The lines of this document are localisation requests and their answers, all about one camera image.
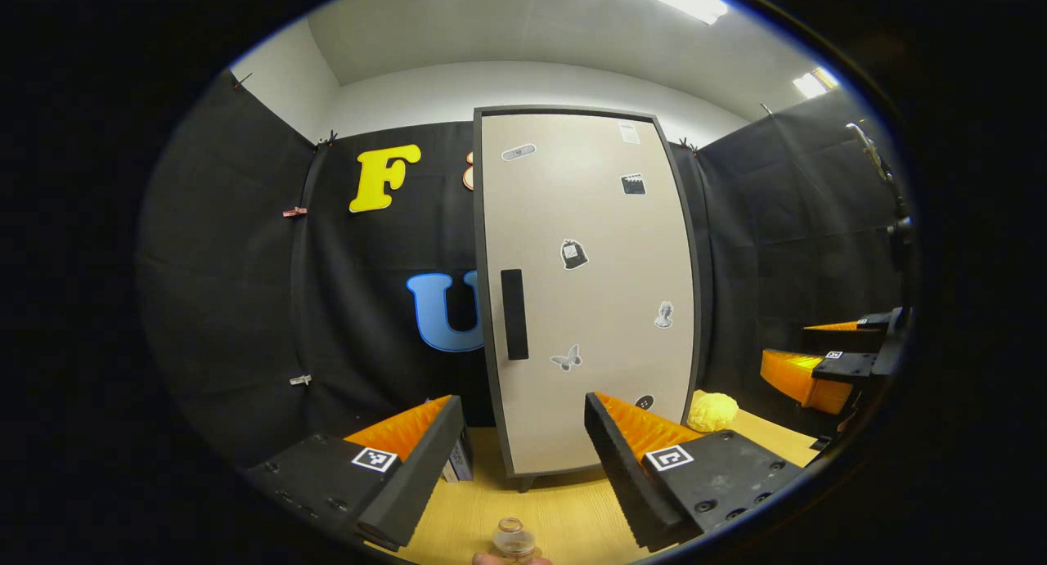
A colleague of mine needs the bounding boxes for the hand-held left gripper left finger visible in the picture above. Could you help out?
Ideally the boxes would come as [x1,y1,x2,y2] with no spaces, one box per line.
[245,395,467,551]

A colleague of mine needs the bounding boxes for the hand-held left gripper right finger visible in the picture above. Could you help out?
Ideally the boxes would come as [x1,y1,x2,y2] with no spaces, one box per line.
[584,391,807,552]

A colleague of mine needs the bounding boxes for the clear plastic bottle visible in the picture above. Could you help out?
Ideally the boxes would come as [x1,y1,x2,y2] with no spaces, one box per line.
[492,517,537,562]

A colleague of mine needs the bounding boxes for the black door handle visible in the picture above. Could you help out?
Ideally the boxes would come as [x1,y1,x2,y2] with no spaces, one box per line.
[500,268,530,361]

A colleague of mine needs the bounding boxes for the dark grey cabinet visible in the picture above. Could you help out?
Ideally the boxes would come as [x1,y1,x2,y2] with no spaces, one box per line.
[473,105,704,494]

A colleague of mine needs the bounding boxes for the yellow lumpy sponge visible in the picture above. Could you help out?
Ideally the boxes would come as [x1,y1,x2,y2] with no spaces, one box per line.
[685,390,739,433]

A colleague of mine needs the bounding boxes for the small ceiling light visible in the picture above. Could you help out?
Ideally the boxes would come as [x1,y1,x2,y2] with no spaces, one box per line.
[792,66,840,100]

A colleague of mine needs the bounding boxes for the black backdrop cloth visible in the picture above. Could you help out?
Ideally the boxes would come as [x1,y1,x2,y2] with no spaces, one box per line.
[137,70,909,468]

